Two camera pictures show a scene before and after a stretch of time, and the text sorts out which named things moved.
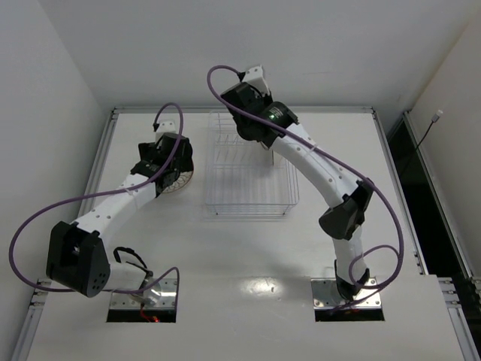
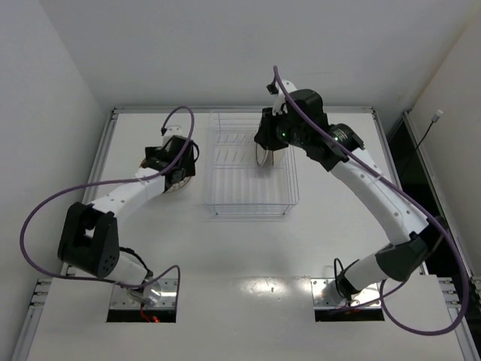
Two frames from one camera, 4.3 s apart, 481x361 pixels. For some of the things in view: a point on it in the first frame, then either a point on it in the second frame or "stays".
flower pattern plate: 276,160 to 270,158
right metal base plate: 326,296 stays
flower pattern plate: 183,180 stays
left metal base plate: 161,295 stays
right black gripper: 245,128 to 265,132
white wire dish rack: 243,178 stays
